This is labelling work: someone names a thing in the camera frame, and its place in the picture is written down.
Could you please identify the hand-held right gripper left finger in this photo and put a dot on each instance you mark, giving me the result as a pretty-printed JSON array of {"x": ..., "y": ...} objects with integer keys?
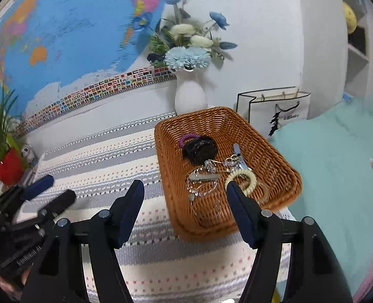
[{"x": 131, "y": 217}]

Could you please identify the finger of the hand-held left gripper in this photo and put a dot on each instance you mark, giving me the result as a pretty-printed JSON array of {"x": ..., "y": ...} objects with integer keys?
[
  {"x": 39, "y": 186},
  {"x": 61, "y": 202}
]

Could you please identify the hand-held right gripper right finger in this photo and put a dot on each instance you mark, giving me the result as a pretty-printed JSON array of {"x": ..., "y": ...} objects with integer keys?
[{"x": 240, "y": 217}]

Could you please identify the silver tie clip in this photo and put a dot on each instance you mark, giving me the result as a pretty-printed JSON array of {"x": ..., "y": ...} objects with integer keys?
[{"x": 202, "y": 176}]

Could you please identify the light blue hair clip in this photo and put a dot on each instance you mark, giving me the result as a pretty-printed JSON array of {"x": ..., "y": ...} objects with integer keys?
[{"x": 237, "y": 151}]

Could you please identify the black wrist watch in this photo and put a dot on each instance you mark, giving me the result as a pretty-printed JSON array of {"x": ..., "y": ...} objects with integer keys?
[{"x": 199, "y": 151}]

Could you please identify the brown wicker basket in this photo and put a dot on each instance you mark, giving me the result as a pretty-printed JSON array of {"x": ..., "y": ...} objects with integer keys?
[{"x": 252, "y": 132}]

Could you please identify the person's left hand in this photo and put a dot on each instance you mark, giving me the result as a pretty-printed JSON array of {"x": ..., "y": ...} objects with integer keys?
[{"x": 9, "y": 282}]

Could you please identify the green plant in red pot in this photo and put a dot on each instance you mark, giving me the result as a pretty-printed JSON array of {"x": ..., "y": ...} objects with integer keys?
[{"x": 8, "y": 169}]

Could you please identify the striped woven table mat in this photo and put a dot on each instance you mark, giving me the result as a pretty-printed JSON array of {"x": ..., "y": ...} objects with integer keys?
[{"x": 95, "y": 157}]

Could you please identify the teal blanket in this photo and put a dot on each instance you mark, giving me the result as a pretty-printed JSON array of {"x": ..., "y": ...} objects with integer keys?
[{"x": 331, "y": 164}]

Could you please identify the white paper shopping bag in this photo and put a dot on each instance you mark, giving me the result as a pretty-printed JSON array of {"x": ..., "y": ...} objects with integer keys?
[{"x": 287, "y": 107}]

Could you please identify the white ribbed vase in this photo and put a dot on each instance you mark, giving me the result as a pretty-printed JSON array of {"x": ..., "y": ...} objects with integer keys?
[{"x": 191, "y": 96}]

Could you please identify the blue and white artificial flowers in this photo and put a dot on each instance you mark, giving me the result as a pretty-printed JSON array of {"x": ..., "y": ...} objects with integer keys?
[{"x": 186, "y": 56}]

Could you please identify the white shelf unit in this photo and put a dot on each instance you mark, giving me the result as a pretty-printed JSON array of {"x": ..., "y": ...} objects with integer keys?
[{"x": 357, "y": 53}]

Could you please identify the yellow plush toy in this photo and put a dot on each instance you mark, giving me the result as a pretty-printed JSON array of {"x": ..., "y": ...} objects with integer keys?
[{"x": 350, "y": 19}]

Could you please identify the world map wall poster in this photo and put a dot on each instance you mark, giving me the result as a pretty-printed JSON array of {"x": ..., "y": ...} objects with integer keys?
[{"x": 79, "y": 22}]

